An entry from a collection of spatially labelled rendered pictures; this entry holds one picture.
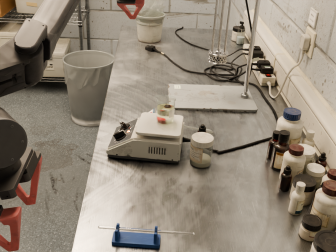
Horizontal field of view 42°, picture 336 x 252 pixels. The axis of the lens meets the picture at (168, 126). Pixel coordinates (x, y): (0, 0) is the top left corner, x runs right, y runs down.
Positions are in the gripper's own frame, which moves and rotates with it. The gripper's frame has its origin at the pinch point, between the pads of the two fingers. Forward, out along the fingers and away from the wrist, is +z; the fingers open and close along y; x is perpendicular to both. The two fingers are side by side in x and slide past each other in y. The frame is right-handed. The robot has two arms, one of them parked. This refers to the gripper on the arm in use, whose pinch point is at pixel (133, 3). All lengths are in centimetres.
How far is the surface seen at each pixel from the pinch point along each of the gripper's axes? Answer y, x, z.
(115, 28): -158, -33, 174
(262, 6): -70, 54, 66
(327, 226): 57, 45, 10
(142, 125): 27.3, 3.0, 17.7
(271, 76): -15, 49, 49
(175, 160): 35.6, 12.0, 21.8
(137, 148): 33.3, 1.8, 19.7
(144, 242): 62, 5, 7
